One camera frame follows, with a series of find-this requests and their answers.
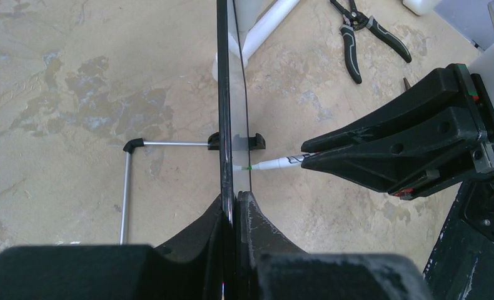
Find small black-framed whiteboard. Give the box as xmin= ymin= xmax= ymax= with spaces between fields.
xmin=119 ymin=0 xmax=267 ymax=300

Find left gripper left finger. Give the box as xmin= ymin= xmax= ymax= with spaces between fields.
xmin=0 ymin=199 xmax=223 ymax=299

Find white whiteboard marker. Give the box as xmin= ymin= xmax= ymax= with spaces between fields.
xmin=240 ymin=153 xmax=315 ymax=171

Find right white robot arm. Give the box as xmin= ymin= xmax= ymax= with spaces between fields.
xmin=301 ymin=44 xmax=494 ymax=200

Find yellow-handled pliers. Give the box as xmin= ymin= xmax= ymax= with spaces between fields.
xmin=403 ymin=77 xmax=411 ymax=91

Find black-handled wire stripper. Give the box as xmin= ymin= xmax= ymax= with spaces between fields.
xmin=330 ymin=0 xmax=413 ymax=85

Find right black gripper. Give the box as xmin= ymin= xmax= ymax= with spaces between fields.
xmin=301 ymin=64 xmax=494 ymax=200

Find white PVC pipe frame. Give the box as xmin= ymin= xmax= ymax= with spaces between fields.
xmin=211 ymin=0 xmax=443 ymax=81

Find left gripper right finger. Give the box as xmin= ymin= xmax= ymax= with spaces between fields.
xmin=235 ymin=192 xmax=433 ymax=299

